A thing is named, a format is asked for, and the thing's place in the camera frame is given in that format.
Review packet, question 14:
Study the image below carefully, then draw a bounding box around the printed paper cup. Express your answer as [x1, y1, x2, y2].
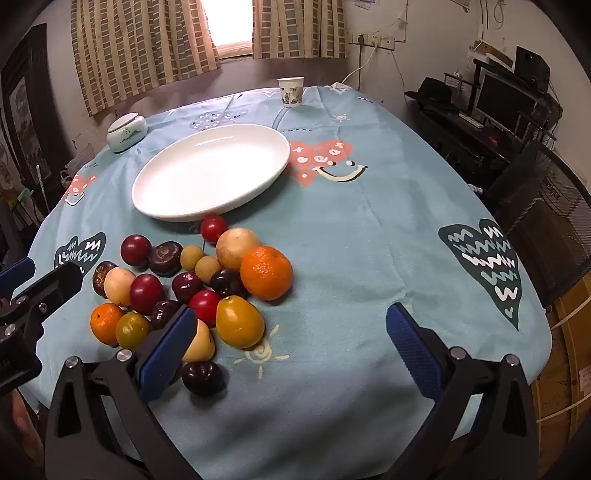
[277, 76, 305, 108]

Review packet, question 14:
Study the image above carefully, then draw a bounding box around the large pale yellow fruit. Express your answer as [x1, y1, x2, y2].
[215, 227, 263, 271]

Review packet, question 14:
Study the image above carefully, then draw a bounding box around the black computer desk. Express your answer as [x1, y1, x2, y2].
[411, 60, 564, 185]

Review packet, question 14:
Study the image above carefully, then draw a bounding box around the small orange mandarin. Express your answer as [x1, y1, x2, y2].
[90, 303, 126, 346]

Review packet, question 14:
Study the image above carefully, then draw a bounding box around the black mesh office chair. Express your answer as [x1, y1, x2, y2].
[482, 138, 591, 310]

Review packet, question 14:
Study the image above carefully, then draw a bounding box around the large orange mandarin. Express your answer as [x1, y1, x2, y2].
[239, 246, 294, 302]

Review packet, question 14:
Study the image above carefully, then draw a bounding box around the white oval plate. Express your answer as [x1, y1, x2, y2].
[131, 124, 291, 223]

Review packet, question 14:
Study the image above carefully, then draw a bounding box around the computer monitor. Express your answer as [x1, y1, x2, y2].
[475, 71, 539, 132]

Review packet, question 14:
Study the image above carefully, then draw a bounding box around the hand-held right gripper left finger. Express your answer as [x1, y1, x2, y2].
[44, 305, 200, 480]

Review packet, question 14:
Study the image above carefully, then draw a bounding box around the bright window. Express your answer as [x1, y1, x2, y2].
[198, 0, 254, 61]

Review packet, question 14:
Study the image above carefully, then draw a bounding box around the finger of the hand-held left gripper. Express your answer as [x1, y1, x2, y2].
[0, 262, 85, 330]
[0, 257, 37, 296]

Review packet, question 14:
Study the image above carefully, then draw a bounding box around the orange yellow round fruit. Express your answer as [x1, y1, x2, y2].
[215, 295, 265, 349]

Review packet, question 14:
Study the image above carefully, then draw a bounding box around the white power cable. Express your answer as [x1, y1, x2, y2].
[330, 44, 378, 90]

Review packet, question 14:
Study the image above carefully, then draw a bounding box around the dark purple mangosteen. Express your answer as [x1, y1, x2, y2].
[148, 241, 184, 278]

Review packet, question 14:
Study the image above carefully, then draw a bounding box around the beige flat box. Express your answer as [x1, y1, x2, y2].
[468, 41, 513, 70]

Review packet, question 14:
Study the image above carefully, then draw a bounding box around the dark framed picture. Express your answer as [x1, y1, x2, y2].
[0, 23, 63, 222]

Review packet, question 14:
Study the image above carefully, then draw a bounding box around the striped beige curtain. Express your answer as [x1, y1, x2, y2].
[252, 0, 350, 60]
[70, 0, 221, 117]

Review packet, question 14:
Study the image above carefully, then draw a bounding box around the yellow green round fruit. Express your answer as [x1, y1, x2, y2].
[115, 312, 151, 350]

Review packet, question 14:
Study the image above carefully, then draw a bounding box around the white wall power strip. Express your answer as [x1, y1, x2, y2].
[352, 31, 397, 51]

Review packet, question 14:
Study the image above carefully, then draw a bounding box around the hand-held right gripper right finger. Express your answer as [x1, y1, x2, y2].
[385, 302, 541, 480]

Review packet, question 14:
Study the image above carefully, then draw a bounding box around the white ceramic lidded jar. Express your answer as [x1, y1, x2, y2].
[106, 113, 148, 153]

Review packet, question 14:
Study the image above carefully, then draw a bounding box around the bright red plum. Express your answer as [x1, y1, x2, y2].
[200, 215, 228, 244]
[188, 289, 222, 328]

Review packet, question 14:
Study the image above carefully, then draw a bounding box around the dark red plum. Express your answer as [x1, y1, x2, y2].
[171, 272, 204, 304]
[120, 234, 153, 267]

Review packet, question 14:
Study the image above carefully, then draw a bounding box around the light blue printed tablecloth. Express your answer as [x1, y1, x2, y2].
[9, 84, 554, 480]

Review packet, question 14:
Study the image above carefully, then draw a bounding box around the black speaker box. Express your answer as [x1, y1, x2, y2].
[514, 45, 551, 90]

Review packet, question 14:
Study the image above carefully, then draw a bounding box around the black hat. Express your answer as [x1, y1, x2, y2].
[405, 78, 455, 109]

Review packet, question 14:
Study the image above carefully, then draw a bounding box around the tan longan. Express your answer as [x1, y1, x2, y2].
[180, 244, 205, 271]
[195, 255, 221, 282]

